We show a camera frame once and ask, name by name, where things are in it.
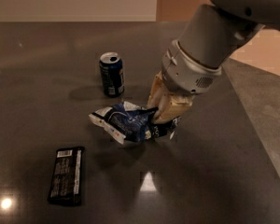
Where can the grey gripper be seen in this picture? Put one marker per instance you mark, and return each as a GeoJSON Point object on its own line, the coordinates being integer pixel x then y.
{"type": "Point", "coordinates": [187, 69]}

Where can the blue chip bag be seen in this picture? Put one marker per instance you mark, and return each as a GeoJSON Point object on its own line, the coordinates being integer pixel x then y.
{"type": "Point", "coordinates": [129, 122]}

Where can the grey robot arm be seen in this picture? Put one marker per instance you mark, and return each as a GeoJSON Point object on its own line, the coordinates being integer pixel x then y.
{"type": "Point", "coordinates": [194, 60]}

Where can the blue pepsi can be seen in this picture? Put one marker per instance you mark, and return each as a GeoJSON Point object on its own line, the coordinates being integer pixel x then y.
{"type": "Point", "coordinates": [111, 68]}

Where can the black snack bar wrapper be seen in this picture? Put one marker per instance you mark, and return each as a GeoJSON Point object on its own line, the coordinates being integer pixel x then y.
{"type": "Point", "coordinates": [65, 185]}

